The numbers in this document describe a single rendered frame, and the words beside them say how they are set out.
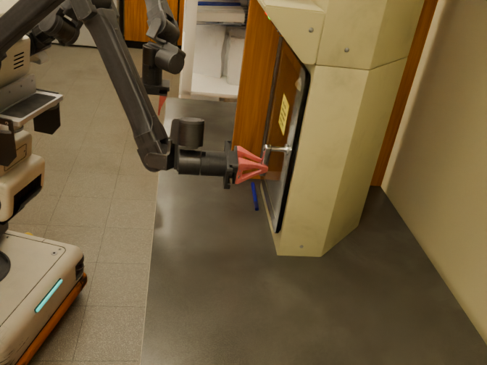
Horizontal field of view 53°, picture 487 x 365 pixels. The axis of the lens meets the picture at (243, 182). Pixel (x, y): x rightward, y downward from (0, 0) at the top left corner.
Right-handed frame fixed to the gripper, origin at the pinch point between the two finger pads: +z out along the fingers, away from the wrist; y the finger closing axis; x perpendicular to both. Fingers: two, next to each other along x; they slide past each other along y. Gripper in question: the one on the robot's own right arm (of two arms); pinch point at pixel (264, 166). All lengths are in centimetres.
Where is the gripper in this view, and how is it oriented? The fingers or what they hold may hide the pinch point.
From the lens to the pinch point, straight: 112.3
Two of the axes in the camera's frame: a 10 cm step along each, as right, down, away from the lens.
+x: -1.4, 7.0, 7.0
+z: 9.9, 0.5, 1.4
